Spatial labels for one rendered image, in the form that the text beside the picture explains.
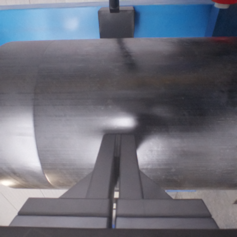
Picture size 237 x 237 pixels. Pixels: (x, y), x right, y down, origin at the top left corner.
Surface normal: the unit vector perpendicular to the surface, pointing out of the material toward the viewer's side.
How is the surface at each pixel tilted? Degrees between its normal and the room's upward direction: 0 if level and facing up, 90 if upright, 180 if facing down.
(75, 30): 90
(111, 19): 90
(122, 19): 90
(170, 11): 90
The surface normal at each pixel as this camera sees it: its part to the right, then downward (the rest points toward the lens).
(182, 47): -0.03, -0.66
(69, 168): -0.02, 0.55
